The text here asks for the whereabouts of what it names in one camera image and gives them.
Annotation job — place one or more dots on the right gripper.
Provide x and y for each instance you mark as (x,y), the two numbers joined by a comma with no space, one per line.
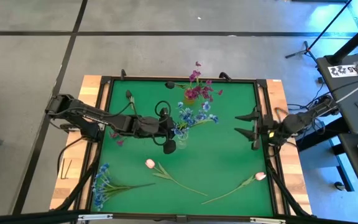
(267,127)

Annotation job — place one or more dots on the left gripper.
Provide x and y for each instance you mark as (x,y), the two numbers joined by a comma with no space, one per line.
(149,126)

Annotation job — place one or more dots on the purple artificial flower spray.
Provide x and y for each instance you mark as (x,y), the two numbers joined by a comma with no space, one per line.
(120,142)
(194,93)

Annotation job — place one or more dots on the pink artificial tulip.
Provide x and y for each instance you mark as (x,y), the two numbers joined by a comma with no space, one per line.
(149,163)
(260,176)

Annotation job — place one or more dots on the black artificial tulip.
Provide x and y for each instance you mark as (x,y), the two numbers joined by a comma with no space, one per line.
(128,93)
(169,84)

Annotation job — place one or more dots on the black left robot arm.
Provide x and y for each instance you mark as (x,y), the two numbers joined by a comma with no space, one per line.
(89,116)

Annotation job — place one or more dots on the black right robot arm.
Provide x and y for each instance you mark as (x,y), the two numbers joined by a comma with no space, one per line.
(303,119)

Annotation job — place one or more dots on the clear glass vase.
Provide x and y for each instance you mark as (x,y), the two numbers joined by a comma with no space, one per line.
(182,143)

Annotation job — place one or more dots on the yellow glass vase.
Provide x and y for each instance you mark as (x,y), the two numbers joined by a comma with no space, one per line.
(188,101)

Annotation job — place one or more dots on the small yellow tag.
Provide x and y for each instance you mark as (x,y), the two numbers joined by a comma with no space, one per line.
(271,134)

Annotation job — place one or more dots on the green table mat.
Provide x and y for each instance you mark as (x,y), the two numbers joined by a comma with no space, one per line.
(222,161)

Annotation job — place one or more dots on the black table clamp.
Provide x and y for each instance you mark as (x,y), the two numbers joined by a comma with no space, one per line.
(225,75)
(123,74)

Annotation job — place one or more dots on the grey desk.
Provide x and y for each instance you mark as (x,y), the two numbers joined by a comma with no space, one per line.
(353,168)
(346,102)

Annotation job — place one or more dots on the white printed label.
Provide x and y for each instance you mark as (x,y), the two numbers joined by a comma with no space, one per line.
(340,71)

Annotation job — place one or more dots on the silver metal bracket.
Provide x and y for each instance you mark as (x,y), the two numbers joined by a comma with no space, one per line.
(95,216)
(267,221)

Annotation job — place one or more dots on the tall black post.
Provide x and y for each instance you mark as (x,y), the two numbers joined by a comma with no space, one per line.
(353,40)

